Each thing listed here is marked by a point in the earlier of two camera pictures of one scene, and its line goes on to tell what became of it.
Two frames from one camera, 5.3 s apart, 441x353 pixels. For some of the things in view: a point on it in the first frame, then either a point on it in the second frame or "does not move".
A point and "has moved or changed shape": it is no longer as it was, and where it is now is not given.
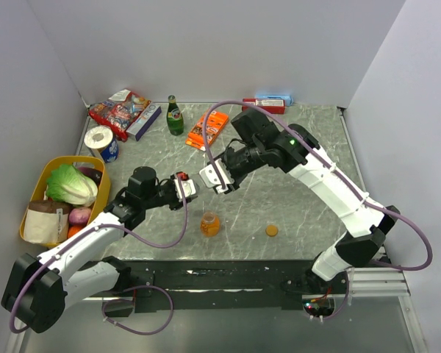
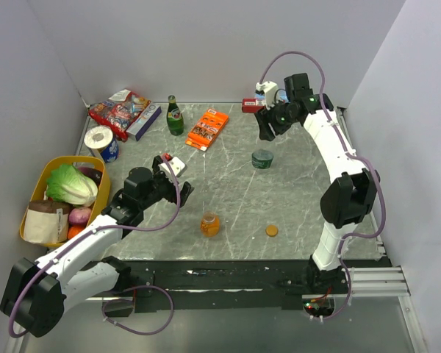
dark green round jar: x=197 y=187 has moved or changed shape
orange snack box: x=216 y=121 does not move
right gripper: x=237 y=180 → x=265 y=117
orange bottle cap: x=271 y=230 does not move
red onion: x=79 y=216 does not move
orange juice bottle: x=209 y=224 does not move
